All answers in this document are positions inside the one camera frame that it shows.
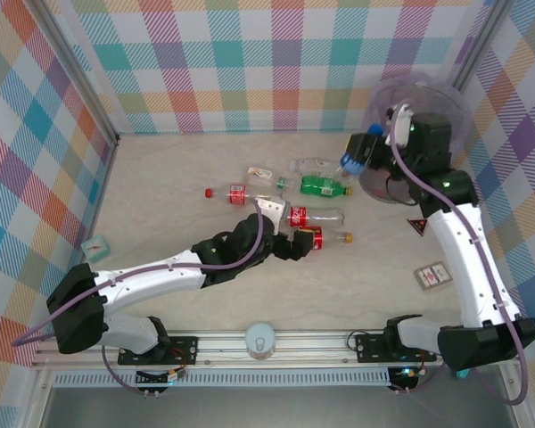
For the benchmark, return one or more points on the purple translucent bin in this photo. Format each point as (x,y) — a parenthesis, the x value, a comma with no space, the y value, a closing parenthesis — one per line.
(459,116)

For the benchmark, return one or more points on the pale blue round can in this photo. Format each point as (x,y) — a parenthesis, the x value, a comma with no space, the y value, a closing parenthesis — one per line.
(259,341)

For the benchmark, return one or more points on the clear cola bottle red label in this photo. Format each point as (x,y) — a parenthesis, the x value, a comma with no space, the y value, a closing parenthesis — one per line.
(298,216)

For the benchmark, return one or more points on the green plastic bottle yellow cap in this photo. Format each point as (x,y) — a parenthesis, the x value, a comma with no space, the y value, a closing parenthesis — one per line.
(321,186)

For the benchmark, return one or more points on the aluminium frame post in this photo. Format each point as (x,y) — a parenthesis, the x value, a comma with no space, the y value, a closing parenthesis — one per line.
(479,44)
(78,76)

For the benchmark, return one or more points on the aluminium mounting rail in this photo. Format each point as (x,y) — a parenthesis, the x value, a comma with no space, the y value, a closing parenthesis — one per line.
(303,345)

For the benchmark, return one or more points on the black red triangular sign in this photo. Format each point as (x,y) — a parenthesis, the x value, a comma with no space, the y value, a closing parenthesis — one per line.
(418,226)

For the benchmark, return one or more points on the clear bottle white red label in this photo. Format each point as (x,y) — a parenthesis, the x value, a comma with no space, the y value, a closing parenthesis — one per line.
(314,164)

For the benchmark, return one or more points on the clear cola bottle red cap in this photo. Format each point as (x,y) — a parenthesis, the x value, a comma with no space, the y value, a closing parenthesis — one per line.
(237,194)

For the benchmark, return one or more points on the teal white card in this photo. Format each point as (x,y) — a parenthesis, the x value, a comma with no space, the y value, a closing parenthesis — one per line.
(97,249)

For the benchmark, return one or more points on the brown card box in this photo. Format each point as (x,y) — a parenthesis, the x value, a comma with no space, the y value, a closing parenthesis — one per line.
(432,275)

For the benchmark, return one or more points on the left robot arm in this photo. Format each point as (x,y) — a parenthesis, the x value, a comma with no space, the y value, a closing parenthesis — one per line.
(151,276)

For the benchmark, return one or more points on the clear bottle white green label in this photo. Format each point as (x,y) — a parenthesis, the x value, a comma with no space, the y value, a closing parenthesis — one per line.
(259,173)

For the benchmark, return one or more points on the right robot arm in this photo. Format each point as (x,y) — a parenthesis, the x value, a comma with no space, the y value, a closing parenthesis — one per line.
(468,267)

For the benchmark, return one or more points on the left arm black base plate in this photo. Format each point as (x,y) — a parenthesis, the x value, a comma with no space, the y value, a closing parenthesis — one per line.
(183,348)

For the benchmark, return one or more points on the cola bottle yellow cap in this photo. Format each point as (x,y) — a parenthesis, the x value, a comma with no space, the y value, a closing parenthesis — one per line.
(318,237)

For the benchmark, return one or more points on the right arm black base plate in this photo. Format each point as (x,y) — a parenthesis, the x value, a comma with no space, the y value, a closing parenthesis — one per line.
(370,348)

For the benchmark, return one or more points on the grey metal shelf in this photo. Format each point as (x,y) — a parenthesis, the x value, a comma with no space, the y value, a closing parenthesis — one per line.
(267,408)

